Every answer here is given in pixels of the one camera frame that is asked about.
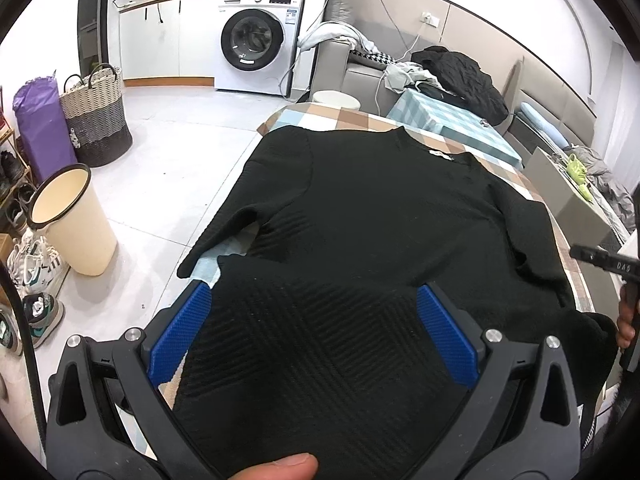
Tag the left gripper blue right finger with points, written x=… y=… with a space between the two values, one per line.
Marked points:
x=453 y=332

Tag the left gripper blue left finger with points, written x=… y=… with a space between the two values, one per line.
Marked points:
x=172 y=331

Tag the black knit sweater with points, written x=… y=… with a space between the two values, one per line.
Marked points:
x=273 y=414

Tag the white clothes pile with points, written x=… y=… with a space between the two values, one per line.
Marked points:
x=336 y=31

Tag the person's right hand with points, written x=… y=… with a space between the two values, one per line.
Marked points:
x=626 y=310

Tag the person's left hand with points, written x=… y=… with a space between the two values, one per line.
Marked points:
x=303 y=466

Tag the grey teal sneaker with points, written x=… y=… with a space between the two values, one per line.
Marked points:
x=43 y=314

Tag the white green sneaker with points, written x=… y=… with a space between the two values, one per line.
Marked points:
x=36 y=266

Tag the cream plastic waste bin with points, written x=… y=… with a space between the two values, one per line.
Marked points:
x=67 y=212

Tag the grey storage box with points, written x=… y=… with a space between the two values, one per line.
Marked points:
x=582 y=223

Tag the neon green small garment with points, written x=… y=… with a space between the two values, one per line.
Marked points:
x=577 y=172

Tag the purple plastic bag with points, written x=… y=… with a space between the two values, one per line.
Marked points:
x=42 y=127

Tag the woven laundry basket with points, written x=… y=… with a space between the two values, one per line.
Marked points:
x=95 y=116

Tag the checkered plaid bed cover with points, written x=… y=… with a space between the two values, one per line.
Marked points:
x=345 y=116

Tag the light blue pillow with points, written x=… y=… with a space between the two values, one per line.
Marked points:
x=542 y=124

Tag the teal checkered cloth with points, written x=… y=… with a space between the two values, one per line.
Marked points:
x=417 y=110

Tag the black quilted jacket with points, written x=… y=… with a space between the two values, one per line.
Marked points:
x=462 y=76

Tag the white kitchen cabinet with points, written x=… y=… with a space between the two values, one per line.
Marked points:
x=169 y=39

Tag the grey sofa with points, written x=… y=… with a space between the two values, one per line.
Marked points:
x=396 y=28

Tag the white front-load washing machine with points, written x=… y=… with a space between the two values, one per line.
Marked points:
x=257 y=45

